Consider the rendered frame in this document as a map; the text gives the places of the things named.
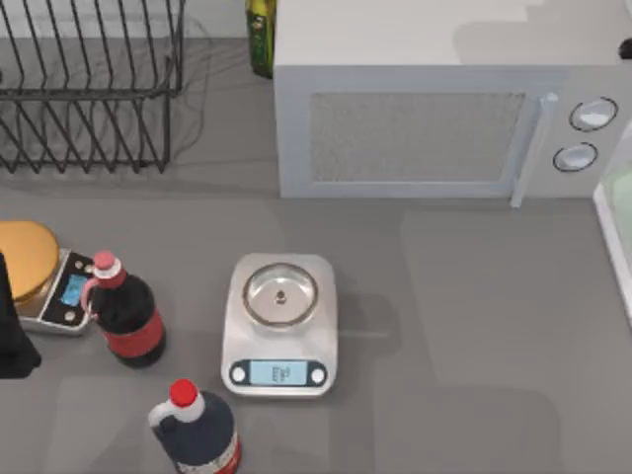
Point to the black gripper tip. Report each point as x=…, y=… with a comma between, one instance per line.
x=12, y=326

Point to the microwave knob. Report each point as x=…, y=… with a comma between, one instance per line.
x=575, y=157
x=592, y=114

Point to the white cabinet with green glass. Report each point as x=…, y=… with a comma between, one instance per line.
x=617, y=232

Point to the dark bottle with pink cap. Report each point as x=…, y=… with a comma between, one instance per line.
x=128, y=316

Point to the small black object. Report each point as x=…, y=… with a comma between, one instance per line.
x=626, y=49

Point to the dark bottle with red cap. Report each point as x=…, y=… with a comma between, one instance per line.
x=202, y=434

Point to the green glass bottle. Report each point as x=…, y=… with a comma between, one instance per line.
x=260, y=39

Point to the pale microwave oven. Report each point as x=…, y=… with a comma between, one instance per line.
x=419, y=143

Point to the white kitchen scale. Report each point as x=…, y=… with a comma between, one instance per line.
x=280, y=340

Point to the silver scale with gold plate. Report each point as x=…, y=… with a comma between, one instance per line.
x=39, y=281

